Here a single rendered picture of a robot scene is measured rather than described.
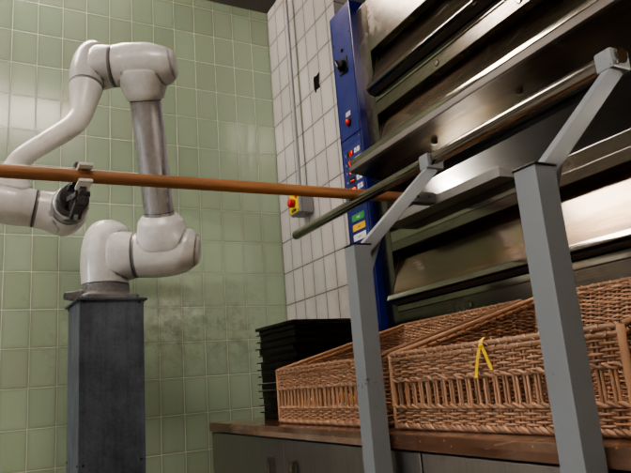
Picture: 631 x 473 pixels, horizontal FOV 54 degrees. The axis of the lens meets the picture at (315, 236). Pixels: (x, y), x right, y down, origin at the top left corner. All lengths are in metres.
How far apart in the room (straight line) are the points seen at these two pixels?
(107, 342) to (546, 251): 1.52
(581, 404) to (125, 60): 1.63
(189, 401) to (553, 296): 2.10
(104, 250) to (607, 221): 1.49
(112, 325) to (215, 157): 1.20
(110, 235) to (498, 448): 1.50
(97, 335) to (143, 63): 0.85
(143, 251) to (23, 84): 1.12
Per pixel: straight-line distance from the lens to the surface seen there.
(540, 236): 0.88
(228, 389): 2.83
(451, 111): 1.80
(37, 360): 2.68
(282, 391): 1.85
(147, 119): 2.07
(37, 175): 1.47
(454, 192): 1.85
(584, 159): 1.63
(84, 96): 2.02
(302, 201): 2.72
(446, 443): 1.14
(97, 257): 2.15
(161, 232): 2.09
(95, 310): 2.09
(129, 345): 2.10
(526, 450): 1.00
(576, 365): 0.87
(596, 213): 1.60
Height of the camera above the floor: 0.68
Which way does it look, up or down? 13 degrees up
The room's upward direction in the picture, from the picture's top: 5 degrees counter-clockwise
